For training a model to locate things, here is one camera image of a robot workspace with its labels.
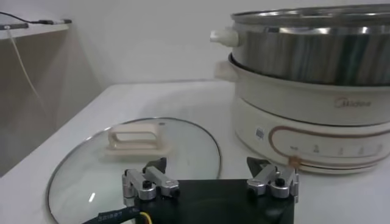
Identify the black smartphone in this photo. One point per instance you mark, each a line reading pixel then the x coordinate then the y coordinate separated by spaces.
pixel 13 26

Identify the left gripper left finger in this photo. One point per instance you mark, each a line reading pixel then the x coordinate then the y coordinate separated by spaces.
pixel 143 185

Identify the white side table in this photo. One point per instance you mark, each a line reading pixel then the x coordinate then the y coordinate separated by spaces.
pixel 30 32

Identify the stainless steel steamer basket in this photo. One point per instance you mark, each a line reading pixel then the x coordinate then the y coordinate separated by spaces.
pixel 304 51

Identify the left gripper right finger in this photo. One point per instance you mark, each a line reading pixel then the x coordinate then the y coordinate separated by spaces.
pixel 274 182

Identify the white electric cooker pot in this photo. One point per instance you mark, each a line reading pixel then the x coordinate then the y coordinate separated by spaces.
pixel 304 103

